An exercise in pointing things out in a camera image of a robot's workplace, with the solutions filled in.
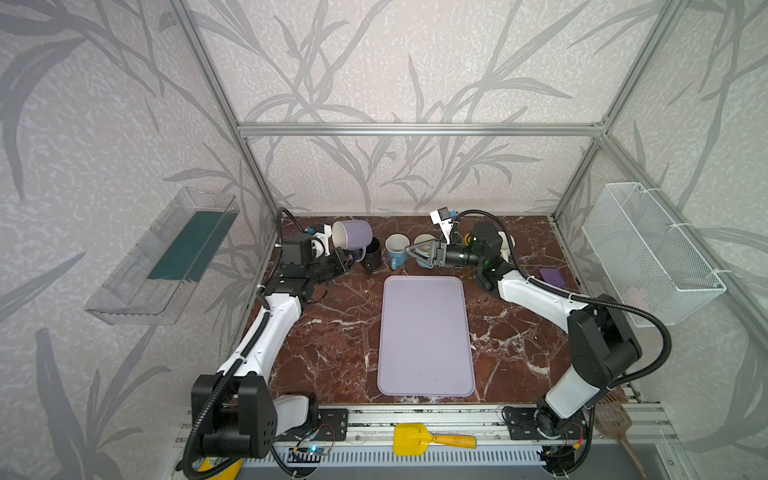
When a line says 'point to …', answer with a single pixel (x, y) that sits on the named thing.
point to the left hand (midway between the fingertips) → (361, 246)
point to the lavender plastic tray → (424, 345)
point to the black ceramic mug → (373, 256)
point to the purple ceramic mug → (353, 235)
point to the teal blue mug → (396, 244)
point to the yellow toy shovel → (413, 439)
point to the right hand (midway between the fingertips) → (410, 243)
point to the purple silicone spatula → (552, 276)
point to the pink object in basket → (637, 297)
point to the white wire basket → (649, 261)
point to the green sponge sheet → (196, 247)
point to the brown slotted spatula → (612, 416)
